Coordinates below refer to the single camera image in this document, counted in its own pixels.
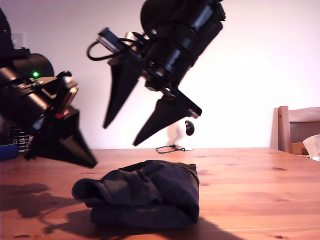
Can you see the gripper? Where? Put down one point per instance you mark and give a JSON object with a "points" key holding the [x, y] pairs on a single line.
{"points": [[167, 60], [35, 110]]}

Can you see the wooden chair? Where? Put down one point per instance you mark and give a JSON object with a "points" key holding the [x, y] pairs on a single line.
{"points": [[283, 130]]}

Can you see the grey underwear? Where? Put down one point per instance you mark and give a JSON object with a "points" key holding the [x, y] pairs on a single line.
{"points": [[150, 192]]}

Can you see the white security camera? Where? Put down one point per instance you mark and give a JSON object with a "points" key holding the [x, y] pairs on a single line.
{"points": [[189, 128]]}

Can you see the white tissue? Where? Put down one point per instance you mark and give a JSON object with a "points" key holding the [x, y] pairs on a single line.
{"points": [[312, 145]]}

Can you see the white light switch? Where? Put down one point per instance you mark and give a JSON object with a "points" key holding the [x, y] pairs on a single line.
{"points": [[18, 40]]}

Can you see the blue box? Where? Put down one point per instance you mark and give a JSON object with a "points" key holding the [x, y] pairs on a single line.
{"points": [[7, 153]]}

